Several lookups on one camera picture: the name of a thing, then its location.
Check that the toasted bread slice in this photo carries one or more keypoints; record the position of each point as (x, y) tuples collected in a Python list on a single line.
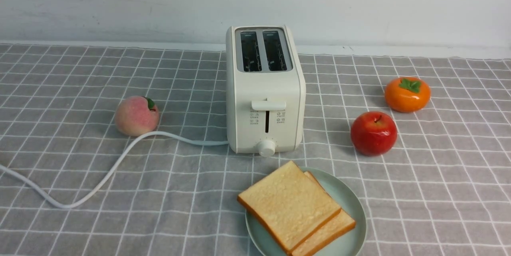
[(331, 228), (265, 197)]

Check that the orange persimmon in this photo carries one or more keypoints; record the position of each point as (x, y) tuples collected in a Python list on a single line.
[(407, 94)]

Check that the red apple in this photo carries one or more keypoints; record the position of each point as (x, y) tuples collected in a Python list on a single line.
[(373, 133)]

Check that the pink peach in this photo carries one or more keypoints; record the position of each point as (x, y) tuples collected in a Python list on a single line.
[(136, 115)]

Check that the grey checked tablecloth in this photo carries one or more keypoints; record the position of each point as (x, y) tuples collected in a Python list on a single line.
[(442, 190)]

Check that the white two-slot toaster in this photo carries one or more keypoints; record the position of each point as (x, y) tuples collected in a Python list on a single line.
[(265, 90)]

